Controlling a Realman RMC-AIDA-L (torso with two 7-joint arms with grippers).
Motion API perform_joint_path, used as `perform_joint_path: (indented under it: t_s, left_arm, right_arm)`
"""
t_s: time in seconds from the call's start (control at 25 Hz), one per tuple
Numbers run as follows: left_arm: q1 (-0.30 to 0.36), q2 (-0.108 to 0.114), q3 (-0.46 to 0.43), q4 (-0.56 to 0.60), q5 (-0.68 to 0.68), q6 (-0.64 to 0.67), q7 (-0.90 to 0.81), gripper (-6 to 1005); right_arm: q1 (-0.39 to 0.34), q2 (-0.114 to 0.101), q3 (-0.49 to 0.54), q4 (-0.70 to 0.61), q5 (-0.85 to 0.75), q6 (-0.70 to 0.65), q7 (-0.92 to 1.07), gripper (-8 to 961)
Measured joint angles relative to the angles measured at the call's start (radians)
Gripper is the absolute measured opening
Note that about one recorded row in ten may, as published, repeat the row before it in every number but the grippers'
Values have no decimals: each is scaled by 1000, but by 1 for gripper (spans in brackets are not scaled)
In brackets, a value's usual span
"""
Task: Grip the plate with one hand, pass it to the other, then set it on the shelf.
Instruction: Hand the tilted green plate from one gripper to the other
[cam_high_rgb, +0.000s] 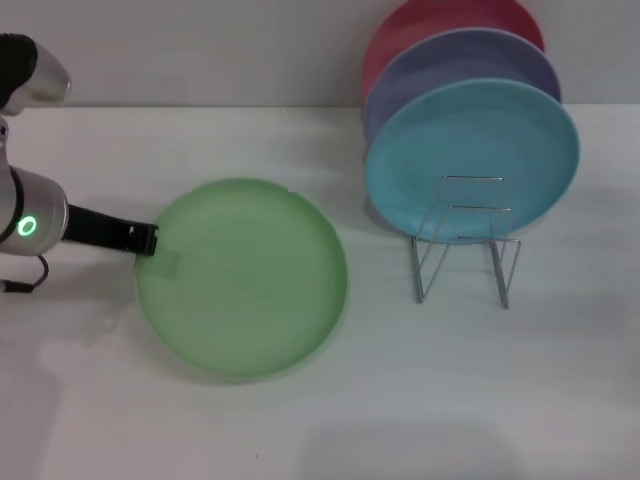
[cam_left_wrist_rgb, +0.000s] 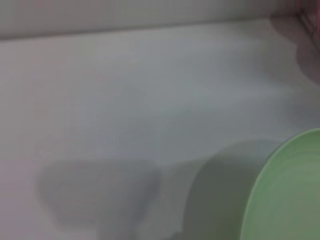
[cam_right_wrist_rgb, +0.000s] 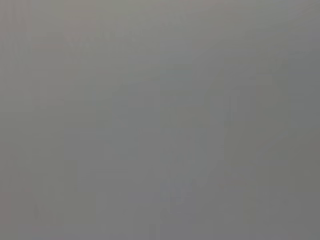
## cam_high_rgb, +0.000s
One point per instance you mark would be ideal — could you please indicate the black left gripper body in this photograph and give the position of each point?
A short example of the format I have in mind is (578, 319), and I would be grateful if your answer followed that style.
(97, 230)

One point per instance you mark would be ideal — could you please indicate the red round plate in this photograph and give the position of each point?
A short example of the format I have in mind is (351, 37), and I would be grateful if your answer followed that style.
(450, 20)

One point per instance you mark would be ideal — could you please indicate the green round plate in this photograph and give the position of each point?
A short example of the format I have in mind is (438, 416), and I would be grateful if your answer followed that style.
(245, 285)

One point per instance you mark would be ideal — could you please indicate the purple round plate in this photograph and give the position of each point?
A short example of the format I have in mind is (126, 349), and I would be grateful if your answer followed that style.
(465, 65)

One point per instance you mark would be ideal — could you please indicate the teal blue round plate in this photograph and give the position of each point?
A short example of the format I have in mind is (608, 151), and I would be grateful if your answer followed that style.
(475, 145)

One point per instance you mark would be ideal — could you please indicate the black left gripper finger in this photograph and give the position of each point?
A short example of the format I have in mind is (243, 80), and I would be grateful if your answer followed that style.
(144, 240)

